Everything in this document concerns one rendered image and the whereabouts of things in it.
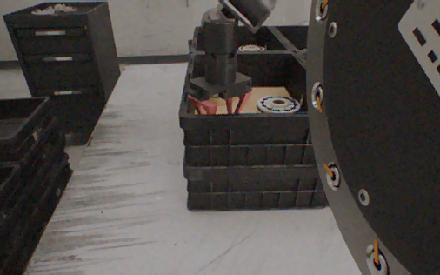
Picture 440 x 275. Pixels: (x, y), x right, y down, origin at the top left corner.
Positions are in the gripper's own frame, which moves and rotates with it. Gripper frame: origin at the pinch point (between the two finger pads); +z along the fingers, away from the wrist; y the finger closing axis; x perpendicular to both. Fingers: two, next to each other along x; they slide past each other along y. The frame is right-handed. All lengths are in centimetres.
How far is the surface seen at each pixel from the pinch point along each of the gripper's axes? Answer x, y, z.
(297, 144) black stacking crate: 14.7, -6.0, 0.0
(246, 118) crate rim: 9.4, 2.0, -5.5
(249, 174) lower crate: 10.2, 1.2, 6.3
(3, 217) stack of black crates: -62, 46, 49
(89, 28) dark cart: -145, -20, 7
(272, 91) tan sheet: -11.1, -28.5, 4.4
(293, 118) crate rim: 14.2, -4.3, -5.5
